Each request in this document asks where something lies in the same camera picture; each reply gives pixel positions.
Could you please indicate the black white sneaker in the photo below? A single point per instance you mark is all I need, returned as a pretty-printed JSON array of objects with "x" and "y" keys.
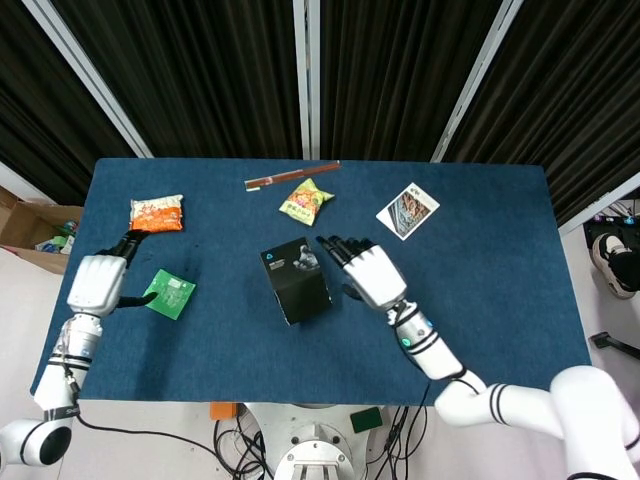
[{"x": 617, "y": 265}]

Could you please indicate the green foil packet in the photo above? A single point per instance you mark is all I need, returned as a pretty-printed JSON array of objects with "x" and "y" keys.
[{"x": 172, "y": 295}]

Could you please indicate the brown cardboard carton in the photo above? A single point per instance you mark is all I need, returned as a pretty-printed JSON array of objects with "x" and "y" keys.
[{"x": 25, "y": 225}]

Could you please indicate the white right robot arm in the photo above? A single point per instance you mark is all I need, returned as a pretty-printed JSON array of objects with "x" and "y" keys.
[{"x": 435, "y": 355}]

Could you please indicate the black floor stand foot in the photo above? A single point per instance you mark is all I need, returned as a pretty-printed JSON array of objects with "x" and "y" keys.
[{"x": 617, "y": 346}]

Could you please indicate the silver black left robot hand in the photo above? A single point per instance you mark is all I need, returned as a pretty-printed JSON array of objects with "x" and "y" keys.
[{"x": 97, "y": 282}]

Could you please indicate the white bordered photo card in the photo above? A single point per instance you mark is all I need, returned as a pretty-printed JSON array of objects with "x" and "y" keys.
[{"x": 407, "y": 211}]

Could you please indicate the yellow green snack bag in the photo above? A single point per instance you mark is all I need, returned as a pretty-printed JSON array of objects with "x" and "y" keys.
[{"x": 304, "y": 202}]

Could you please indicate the black pleated curtain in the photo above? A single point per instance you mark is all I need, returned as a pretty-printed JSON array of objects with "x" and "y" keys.
[
  {"x": 400, "y": 75},
  {"x": 30, "y": 100},
  {"x": 200, "y": 75},
  {"x": 575, "y": 100}
]

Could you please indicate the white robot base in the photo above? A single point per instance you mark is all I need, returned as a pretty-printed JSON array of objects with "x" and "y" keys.
[{"x": 315, "y": 450}]

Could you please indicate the green block on base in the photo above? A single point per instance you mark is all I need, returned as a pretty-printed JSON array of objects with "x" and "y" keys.
[{"x": 366, "y": 420}]

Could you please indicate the black cardboard box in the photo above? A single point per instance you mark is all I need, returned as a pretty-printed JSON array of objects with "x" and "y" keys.
[{"x": 300, "y": 295}]

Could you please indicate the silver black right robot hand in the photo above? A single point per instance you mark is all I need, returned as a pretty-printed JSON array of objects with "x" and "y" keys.
[{"x": 375, "y": 275}]

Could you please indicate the white metal frame post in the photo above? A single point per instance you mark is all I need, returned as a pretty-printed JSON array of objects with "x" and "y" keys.
[
  {"x": 20, "y": 181},
  {"x": 85, "y": 70},
  {"x": 475, "y": 75},
  {"x": 600, "y": 202},
  {"x": 306, "y": 75}
]

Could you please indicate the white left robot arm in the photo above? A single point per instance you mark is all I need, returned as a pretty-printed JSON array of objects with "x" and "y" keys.
[{"x": 60, "y": 375}]

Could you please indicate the orange block on base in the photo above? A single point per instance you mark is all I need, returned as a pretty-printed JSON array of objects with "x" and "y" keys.
[{"x": 222, "y": 410}]

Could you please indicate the long brown chopstick sleeve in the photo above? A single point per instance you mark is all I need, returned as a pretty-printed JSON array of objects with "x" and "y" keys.
[{"x": 292, "y": 176}]

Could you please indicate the orange white snack packet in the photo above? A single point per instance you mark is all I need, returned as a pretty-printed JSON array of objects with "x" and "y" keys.
[{"x": 156, "y": 217}]

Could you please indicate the blue felt table mat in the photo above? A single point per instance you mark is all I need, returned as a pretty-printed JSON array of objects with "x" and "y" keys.
[{"x": 475, "y": 300}]

